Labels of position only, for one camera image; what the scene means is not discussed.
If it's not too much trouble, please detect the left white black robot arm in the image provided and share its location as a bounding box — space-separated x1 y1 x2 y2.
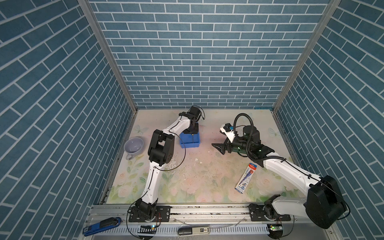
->
135 109 238 209

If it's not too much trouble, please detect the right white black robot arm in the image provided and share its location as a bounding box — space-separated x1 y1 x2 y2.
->
213 123 351 229

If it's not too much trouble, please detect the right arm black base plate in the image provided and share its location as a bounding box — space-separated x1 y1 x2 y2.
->
248 204 291 222

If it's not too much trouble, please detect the blue plastic bin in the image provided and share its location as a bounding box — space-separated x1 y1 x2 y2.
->
180 133 201 149

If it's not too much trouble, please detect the red blue pen package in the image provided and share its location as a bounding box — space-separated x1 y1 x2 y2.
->
235 163 257 194

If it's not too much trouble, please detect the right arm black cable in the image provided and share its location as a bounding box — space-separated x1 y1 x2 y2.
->
233 113 351 221

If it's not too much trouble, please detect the blue black utility knife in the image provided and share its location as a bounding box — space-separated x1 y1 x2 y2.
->
83 217 122 237

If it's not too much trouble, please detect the aluminium corner frame post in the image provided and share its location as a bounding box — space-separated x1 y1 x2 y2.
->
272 0 341 115

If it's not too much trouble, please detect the left aluminium corner post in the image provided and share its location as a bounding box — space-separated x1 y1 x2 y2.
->
78 0 138 114

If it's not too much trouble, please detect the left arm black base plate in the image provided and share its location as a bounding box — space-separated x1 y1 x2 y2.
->
128 206 171 223

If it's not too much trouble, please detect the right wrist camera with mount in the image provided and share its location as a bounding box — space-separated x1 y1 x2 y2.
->
220 123 236 143

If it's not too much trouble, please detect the grey ceramic cup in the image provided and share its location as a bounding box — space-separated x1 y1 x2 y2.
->
124 137 144 161

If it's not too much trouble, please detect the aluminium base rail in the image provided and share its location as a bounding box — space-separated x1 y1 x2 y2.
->
79 203 342 240

